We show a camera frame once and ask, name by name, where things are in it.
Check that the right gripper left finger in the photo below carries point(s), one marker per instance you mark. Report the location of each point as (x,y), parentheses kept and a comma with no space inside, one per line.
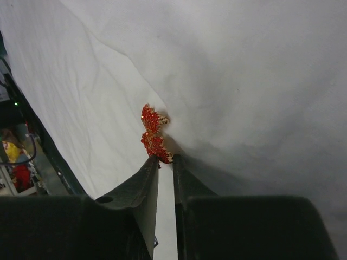
(118,225)

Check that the white garment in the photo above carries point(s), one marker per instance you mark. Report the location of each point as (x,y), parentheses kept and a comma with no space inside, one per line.
(254,89)

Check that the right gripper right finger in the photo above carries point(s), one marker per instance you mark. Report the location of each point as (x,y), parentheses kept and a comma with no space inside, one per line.
(210,226)

